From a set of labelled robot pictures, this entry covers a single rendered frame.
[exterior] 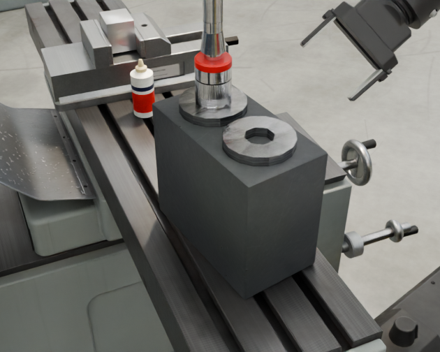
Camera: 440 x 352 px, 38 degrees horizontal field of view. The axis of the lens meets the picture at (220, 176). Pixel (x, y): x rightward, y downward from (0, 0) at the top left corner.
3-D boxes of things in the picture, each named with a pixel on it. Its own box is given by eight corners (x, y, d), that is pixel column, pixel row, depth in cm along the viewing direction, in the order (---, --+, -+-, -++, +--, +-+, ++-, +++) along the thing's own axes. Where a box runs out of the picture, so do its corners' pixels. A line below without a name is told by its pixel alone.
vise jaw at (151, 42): (153, 28, 131) (151, 10, 129) (172, 54, 122) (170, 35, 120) (124, 33, 130) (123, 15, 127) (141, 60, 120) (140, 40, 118)
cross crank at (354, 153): (355, 164, 167) (361, 126, 159) (381, 191, 158) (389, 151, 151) (301, 179, 162) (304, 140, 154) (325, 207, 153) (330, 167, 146)
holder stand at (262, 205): (224, 181, 103) (225, 69, 90) (316, 263, 88) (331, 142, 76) (158, 209, 97) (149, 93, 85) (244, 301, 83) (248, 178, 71)
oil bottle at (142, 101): (151, 105, 121) (147, 52, 114) (158, 116, 118) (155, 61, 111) (130, 110, 120) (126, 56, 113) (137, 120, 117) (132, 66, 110)
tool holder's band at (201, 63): (188, 70, 79) (188, 62, 79) (201, 53, 83) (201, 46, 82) (225, 75, 78) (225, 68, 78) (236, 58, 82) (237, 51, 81)
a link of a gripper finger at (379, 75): (350, 97, 93) (383, 68, 93) (346, 97, 96) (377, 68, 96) (357, 105, 93) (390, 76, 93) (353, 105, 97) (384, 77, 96)
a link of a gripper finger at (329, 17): (302, 48, 96) (333, 19, 95) (305, 46, 92) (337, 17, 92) (295, 40, 95) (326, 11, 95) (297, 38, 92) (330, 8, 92)
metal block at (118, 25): (128, 36, 127) (126, 8, 123) (136, 49, 122) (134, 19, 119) (102, 41, 125) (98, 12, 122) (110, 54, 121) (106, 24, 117)
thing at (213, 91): (190, 106, 82) (188, 70, 79) (202, 89, 86) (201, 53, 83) (225, 112, 81) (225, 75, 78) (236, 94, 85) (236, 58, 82)
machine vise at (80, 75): (206, 47, 140) (205, -1, 133) (232, 79, 129) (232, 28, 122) (43, 76, 130) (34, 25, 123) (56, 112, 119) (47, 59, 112)
